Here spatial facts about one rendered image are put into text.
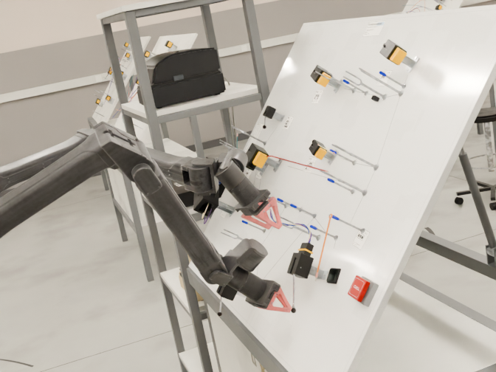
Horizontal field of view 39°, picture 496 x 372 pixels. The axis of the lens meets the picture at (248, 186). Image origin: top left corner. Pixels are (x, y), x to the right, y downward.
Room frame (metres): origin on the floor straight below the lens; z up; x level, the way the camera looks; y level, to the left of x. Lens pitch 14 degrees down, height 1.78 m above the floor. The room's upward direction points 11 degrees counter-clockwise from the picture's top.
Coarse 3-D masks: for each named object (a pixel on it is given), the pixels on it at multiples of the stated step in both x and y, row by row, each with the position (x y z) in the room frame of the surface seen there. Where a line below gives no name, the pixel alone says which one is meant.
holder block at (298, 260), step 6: (294, 252) 1.70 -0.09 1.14; (294, 258) 1.69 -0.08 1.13; (300, 258) 1.67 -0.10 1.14; (306, 258) 1.67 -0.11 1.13; (312, 258) 1.68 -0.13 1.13; (294, 264) 1.67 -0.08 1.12; (300, 264) 1.66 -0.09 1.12; (306, 264) 1.67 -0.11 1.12; (288, 270) 1.68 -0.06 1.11; (294, 270) 1.65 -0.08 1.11; (300, 270) 1.66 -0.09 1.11; (306, 270) 1.66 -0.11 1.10; (300, 276) 1.65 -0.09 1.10; (306, 276) 1.66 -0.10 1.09
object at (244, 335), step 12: (192, 276) 2.43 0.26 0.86; (204, 288) 2.27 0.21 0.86; (216, 300) 2.15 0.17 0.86; (216, 312) 2.17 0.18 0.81; (228, 312) 2.03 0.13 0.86; (228, 324) 2.05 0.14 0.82; (240, 324) 1.93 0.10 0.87; (240, 336) 1.94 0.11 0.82; (252, 336) 1.84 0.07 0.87; (252, 348) 1.83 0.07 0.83; (264, 348) 1.75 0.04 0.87; (264, 360) 1.74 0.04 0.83; (276, 360) 1.68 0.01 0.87
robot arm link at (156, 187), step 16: (144, 176) 1.33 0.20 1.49; (160, 176) 1.38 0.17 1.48; (144, 192) 1.35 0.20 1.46; (160, 192) 1.40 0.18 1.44; (160, 208) 1.42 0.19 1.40; (176, 208) 1.43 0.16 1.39; (176, 224) 1.45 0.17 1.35; (192, 224) 1.47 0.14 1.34; (192, 240) 1.48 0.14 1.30; (208, 240) 1.54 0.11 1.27; (192, 256) 1.50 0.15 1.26; (208, 256) 1.51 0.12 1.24; (208, 272) 1.53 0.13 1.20
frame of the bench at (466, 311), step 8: (408, 280) 2.16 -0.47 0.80; (416, 280) 2.15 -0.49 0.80; (416, 288) 2.09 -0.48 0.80; (424, 288) 2.08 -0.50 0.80; (432, 288) 2.07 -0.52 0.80; (432, 296) 2.01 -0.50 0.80; (440, 296) 2.00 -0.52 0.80; (448, 304) 1.94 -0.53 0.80; (456, 304) 1.93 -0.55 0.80; (208, 312) 2.48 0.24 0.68; (464, 312) 1.87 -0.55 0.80; (472, 312) 1.86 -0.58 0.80; (208, 320) 2.51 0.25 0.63; (480, 320) 1.80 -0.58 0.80; (488, 320) 1.79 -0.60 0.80; (216, 352) 2.49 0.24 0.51; (488, 368) 1.55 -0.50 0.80
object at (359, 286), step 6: (354, 282) 1.51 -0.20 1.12; (360, 282) 1.49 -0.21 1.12; (366, 282) 1.47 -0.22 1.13; (354, 288) 1.49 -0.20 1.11; (360, 288) 1.47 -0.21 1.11; (366, 288) 1.47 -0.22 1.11; (348, 294) 1.50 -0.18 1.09; (354, 294) 1.48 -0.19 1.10; (360, 294) 1.46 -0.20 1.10; (360, 300) 1.46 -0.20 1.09
